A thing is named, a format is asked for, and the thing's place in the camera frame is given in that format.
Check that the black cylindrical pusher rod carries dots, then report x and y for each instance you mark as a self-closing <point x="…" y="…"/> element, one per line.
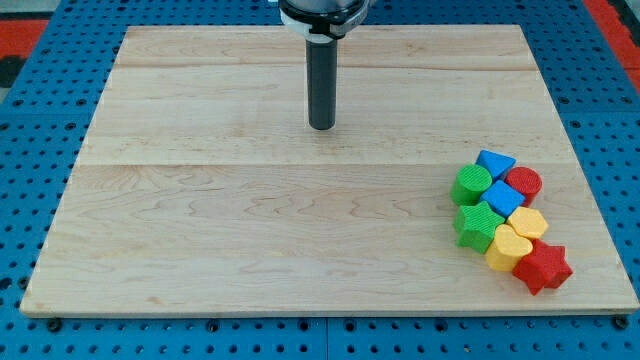
<point x="321" y="71"/>

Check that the black white robot end flange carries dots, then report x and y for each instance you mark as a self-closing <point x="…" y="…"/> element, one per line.
<point x="323" y="20"/>

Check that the green circle block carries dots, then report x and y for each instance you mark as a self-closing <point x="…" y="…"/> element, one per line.
<point x="470" y="183"/>

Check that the blue cube block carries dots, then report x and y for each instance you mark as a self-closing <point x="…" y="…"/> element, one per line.
<point x="502" y="198"/>

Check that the red circle block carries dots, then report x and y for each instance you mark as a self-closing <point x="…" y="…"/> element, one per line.
<point x="526" y="181"/>

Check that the light wooden board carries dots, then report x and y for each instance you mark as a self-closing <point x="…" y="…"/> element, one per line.
<point x="200" y="190"/>

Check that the blue triangle block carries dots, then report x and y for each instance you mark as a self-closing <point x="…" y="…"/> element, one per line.
<point x="497" y="164"/>

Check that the green star block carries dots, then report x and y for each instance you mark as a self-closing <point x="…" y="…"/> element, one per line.
<point x="475" y="226"/>

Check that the yellow hexagon block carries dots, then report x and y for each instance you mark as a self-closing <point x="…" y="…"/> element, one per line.
<point x="528" y="222"/>

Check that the yellow heart block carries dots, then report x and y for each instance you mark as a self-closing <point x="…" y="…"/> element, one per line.
<point x="507" y="249"/>

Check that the red star block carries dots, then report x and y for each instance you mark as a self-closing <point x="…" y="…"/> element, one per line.
<point x="544" y="267"/>

